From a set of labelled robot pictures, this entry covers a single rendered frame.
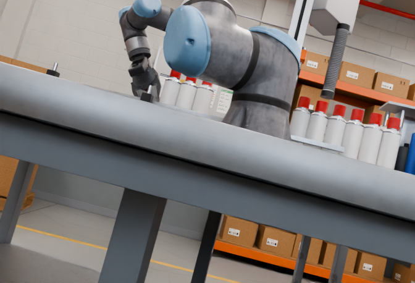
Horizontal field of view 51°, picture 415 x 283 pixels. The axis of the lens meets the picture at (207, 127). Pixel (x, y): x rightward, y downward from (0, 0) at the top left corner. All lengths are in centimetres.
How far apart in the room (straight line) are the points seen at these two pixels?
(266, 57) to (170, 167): 42
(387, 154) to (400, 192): 89
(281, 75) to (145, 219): 36
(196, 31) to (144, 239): 35
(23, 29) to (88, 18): 81
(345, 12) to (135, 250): 90
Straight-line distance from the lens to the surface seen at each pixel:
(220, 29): 77
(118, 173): 44
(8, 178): 444
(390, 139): 133
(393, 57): 655
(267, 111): 80
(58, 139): 45
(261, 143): 39
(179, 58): 76
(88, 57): 593
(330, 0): 125
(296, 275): 317
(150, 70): 138
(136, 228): 71
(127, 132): 39
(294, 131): 129
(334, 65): 125
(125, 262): 72
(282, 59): 83
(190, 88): 132
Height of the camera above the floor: 78
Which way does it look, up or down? 7 degrees up
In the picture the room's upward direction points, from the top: 15 degrees clockwise
